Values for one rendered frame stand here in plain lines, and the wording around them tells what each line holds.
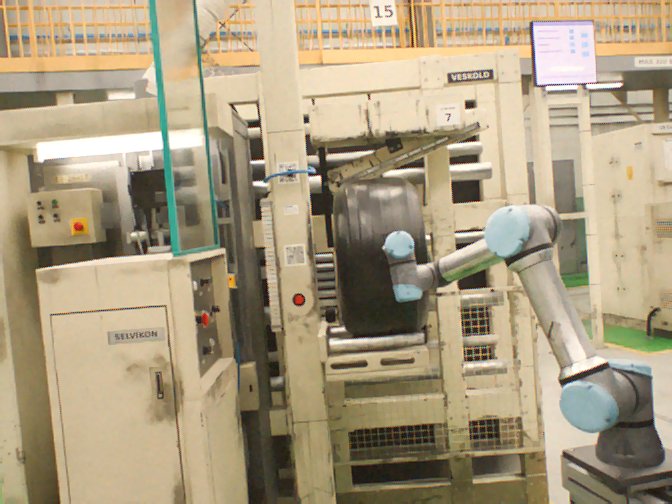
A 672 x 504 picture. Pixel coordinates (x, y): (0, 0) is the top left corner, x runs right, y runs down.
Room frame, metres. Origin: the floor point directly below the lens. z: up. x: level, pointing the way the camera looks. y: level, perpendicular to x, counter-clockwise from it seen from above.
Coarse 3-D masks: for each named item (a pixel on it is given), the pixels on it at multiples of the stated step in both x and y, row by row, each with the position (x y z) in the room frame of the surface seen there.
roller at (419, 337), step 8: (352, 336) 2.38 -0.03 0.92; (360, 336) 2.38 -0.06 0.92; (368, 336) 2.37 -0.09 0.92; (376, 336) 2.37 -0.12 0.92; (384, 336) 2.37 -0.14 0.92; (392, 336) 2.36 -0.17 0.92; (400, 336) 2.36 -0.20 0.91; (408, 336) 2.36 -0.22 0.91; (416, 336) 2.36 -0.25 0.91; (424, 336) 2.36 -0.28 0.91; (328, 344) 2.37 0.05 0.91; (336, 344) 2.36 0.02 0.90; (344, 344) 2.36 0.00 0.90; (352, 344) 2.36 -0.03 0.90; (360, 344) 2.36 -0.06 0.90; (368, 344) 2.36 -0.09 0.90; (376, 344) 2.36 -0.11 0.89; (384, 344) 2.36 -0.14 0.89; (392, 344) 2.36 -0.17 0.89; (400, 344) 2.36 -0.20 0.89; (408, 344) 2.36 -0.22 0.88; (416, 344) 2.37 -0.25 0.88
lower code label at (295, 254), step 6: (288, 246) 2.44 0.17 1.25; (294, 246) 2.44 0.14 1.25; (300, 246) 2.44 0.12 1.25; (288, 252) 2.44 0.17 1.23; (294, 252) 2.44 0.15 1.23; (300, 252) 2.44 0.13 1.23; (288, 258) 2.44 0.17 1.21; (294, 258) 2.44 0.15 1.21; (300, 258) 2.44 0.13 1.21; (288, 264) 2.44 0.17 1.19; (294, 264) 2.44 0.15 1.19; (300, 264) 2.44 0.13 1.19
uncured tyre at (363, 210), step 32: (352, 192) 2.36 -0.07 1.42; (384, 192) 2.34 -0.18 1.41; (416, 192) 2.40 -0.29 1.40; (352, 224) 2.27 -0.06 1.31; (384, 224) 2.26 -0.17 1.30; (416, 224) 2.27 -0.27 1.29; (352, 256) 2.24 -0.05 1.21; (416, 256) 2.24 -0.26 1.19; (352, 288) 2.25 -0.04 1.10; (384, 288) 2.24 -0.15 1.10; (352, 320) 2.32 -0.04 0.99; (384, 320) 2.31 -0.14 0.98; (416, 320) 2.33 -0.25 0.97
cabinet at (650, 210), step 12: (648, 204) 6.42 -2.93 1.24; (660, 204) 6.27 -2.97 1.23; (648, 216) 6.43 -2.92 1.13; (660, 216) 6.27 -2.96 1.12; (648, 228) 6.44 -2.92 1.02; (660, 228) 6.27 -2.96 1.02; (648, 240) 6.45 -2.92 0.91; (660, 240) 6.29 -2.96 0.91; (648, 252) 6.46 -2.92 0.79; (660, 252) 6.30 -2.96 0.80; (648, 264) 6.47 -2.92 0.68; (660, 264) 6.31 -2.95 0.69; (648, 276) 6.47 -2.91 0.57; (660, 276) 6.32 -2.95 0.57; (648, 288) 6.48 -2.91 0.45; (660, 288) 6.33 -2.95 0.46; (660, 300) 6.33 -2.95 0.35; (660, 312) 6.35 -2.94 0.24; (660, 324) 6.36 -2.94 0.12; (660, 336) 6.39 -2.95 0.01
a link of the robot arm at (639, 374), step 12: (612, 360) 1.61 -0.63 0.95; (624, 360) 1.61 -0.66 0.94; (624, 372) 1.54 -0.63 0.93; (636, 372) 1.54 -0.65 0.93; (648, 372) 1.55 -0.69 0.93; (636, 384) 1.53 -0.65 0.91; (648, 384) 1.55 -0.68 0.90; (636, 396) 1.51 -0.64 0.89; (648, 396) 1.55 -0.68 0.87; (636, 408) 1.52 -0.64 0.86; (648, 408) 1.55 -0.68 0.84; (624, 420) 1.55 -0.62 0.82; (636, 420) 1.54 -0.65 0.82
